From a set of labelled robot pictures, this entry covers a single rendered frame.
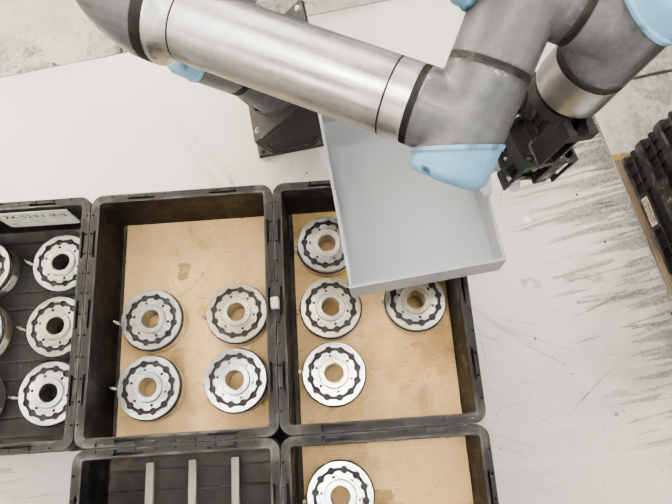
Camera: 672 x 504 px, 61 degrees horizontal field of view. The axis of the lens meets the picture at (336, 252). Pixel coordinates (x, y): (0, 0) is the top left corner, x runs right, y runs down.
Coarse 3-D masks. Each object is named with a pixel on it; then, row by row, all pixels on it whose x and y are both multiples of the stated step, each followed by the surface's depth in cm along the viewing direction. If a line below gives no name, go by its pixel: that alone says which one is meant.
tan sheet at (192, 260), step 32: (160, 224) 104; (192, 224) 103; (224, 224) 103; (256, 224) 103; (128, 256) 102; (160, 256) 102; (192, 256) 102; (224, 256) 101; (256, 256) 101; (128, 288) 100; (160, 288) 100; (192, 288) 100; (256, 288) 99; (192, 320) 98; (128, 352) 96; (192, 352) 96; (256, 352) 96; (192, 384) 95; (128, 416) 93; (192, 416) 93; (224, 416) 93; (256, 416) 93
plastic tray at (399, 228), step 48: (336, 144) 83; (384, 144) 83; (336, 192) 81; (384, 192) 80; (432, 192) 80; (480, 192) 77; (384, 240) 78; (432, 240) 78; (480, 240) 77; (384, 288) 75
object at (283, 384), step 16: (464, 288) 88; (464, 304) 87; (464, 320) 86; (288, 384) 85; (480, 384) 84; (288, 400) 84; (480, 400) 83; (288, 416) 83; (432, 416) 82; (448, 416) 82; (464, 416) 82; (480, 416) 82; (288, 432) 82; (304, 432) 82; (320, 432) 82; (336, 432) 82
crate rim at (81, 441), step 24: (168, 192) 94; (192, 192) 94; (216, 192) 96; (240, 192) 94; (264, 192) 94; (96, 216) 94; (264, 216) 93; (96, 240) 92; (264, 240) 91; (96, 264) 91; (192, 432) 83; (216, 432) 82; (240, 432) 82; (264, 432) 82
